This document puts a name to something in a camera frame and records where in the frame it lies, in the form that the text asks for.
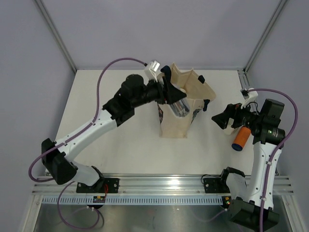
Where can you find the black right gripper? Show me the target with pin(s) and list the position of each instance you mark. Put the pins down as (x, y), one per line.
(235, 110)

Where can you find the canvas tote bag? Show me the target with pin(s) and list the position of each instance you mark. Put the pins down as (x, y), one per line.
(176, 119)

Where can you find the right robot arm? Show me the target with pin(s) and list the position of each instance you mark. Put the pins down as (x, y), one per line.
(252, 203)

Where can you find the silver capped clear bottle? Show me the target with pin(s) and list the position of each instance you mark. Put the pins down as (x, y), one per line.
(180, 108)

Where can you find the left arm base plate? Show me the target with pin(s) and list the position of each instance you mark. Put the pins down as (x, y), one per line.
(110, 185)

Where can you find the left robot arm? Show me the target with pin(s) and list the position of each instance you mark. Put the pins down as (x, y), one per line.
(60, 155)

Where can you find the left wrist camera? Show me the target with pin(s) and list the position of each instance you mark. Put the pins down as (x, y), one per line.
(151, 69)

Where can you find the slotted cable duct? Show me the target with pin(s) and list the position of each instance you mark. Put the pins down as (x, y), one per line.
(136, 200)

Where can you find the aluminium frame rail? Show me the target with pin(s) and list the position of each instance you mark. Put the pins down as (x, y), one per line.
(156, 185)

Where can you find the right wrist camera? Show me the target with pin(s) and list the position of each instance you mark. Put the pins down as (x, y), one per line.
(249, 96)

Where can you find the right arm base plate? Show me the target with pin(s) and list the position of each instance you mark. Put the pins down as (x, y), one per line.
(214, 185)

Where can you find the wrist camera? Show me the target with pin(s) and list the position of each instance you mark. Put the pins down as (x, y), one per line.
(249, 96)
(151, 69)

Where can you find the orange pump bottle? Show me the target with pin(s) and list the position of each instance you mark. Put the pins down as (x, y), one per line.
(241, 139)

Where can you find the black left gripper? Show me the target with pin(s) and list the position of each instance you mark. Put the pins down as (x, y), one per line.
(166, 94)

